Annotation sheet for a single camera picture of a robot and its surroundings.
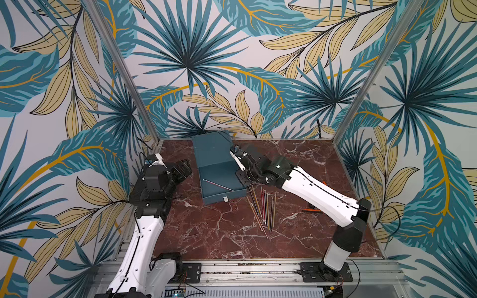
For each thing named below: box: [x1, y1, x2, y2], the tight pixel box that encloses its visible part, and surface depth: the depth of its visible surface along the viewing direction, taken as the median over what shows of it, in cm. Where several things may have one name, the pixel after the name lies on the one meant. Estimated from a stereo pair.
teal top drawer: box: [198, 166, 248, 205], surface depth 83 cm
